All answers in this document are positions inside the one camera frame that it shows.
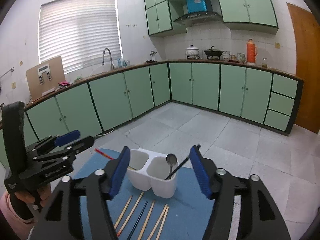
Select red-tipped wooden chopstick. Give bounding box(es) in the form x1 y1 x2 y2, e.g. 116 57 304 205
94 148 113 160

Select red patterned chopstick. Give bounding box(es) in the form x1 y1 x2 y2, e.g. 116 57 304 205
117 191 144 237

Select plain bamboo chopstick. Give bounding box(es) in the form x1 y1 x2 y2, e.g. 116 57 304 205
137 200 156 240

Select dark black chopstick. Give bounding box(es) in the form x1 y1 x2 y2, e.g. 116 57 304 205
165 155 190 180

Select black spoon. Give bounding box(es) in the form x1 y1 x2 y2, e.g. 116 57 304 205
166 153 177 180

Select plain wooden chopstick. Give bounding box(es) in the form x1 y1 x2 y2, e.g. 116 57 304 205
114 196 132 229

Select red-end wooden chopstick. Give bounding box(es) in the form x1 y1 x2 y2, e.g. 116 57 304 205
147 204 168 240

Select chrome kitchen faucet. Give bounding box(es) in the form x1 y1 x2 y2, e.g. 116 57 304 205
101 48 115 71

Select green lower kitchen cabinets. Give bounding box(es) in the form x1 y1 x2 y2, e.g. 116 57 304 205
0 60 304 170

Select person left hand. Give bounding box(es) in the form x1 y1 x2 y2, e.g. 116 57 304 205
15 184 52 207

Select pink cloth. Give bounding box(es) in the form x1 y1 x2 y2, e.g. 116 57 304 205
58 81 70 88

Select cardboard box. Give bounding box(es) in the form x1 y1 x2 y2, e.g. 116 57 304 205
26 56 66 101

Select white double utensil holder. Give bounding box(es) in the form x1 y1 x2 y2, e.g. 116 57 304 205
127 148 179 199

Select white window blind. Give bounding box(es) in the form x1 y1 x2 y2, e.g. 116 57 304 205
38 0 123 74

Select glass jar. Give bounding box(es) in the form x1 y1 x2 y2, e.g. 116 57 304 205
262 57 267 68

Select white cooking pot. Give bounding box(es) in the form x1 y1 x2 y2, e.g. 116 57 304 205
185 44 200 60

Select orange thermos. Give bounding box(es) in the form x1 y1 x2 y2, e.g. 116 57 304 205
246 38 258 64

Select black wok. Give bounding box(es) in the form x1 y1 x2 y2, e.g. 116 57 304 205
204 46 223 60

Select black range hood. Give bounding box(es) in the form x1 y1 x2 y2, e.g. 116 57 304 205
174 11 223 27

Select blue box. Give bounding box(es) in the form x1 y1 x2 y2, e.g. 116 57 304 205
186 0 207 14

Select wooden door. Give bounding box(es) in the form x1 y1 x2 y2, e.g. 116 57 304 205
287 3 319 134

